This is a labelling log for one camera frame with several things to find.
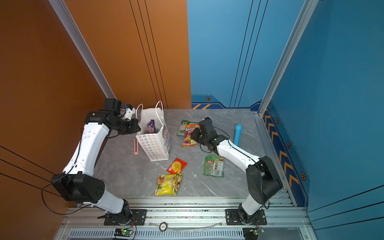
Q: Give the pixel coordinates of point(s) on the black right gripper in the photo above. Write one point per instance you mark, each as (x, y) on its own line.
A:
(194, 134)

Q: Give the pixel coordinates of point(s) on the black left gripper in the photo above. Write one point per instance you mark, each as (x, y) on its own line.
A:
(134, 123)

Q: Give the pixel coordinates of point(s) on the orange Fox's candy bag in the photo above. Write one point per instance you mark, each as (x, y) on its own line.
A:
(187, 140)

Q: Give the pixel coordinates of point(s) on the purple Fox's bag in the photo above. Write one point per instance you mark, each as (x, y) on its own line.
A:
(151, 127)

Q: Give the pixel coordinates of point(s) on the white paper bag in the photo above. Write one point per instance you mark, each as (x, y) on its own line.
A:
(156, 145)

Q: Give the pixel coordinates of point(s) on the yellow snack bag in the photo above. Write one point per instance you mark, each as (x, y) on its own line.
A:
(168, 184)

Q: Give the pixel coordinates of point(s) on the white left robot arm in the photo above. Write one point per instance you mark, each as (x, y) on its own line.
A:
(76, 183)

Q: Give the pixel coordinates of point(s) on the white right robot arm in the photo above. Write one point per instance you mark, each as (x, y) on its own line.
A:
(263, 179)

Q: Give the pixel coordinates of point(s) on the green white snack bag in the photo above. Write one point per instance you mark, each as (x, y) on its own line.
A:
(214, 166)

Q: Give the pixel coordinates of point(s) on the pink utility knife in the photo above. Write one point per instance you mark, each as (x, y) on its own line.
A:
(136, 146)

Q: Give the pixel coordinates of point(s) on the blue cylinder tool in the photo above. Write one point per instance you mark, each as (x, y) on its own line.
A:
(238, 130)

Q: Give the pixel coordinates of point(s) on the red yellow snack packet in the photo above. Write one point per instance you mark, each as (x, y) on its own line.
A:
(177, 166)

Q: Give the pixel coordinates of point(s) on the green circuit board left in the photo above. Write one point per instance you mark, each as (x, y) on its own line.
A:
(123, 234)

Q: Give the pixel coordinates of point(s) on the green circuit board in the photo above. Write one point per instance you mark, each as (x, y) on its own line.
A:
(252, 233)
(123, 234)

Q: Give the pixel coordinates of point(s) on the green circuit board right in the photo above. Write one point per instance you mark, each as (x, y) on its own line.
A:
(252, 233)

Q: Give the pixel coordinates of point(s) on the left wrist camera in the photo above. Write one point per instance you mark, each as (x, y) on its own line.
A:
(129, 112)

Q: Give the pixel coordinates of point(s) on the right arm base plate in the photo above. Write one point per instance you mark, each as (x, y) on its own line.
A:
(240, 217)

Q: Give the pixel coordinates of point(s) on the aluminium rail frame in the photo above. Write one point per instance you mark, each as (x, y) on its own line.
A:
(191, 218)

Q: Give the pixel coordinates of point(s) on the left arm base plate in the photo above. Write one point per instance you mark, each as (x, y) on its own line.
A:
(135, 217)

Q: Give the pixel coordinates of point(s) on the aluminium corner post left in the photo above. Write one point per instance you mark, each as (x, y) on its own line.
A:
(76, 36)

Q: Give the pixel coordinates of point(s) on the aluminium corner post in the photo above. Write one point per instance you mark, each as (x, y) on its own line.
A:
(294, 38)
(76, 36)

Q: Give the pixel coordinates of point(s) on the aluminium corner post right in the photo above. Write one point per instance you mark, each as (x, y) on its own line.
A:
(294, 38)

